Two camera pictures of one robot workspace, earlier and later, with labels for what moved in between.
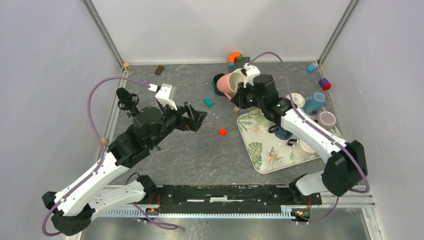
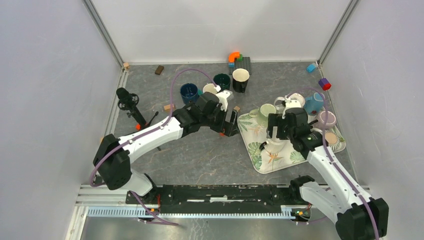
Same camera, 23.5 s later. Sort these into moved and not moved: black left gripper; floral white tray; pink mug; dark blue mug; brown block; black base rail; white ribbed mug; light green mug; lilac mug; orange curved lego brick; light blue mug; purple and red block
Moved: dark blue mug; pink mug; black left gripper; white ribbed mug
Not moved: purple and red block; black base rail; orange curved lego brick; lilac mug; brown block; floral white tray; light blue mug; light green mug
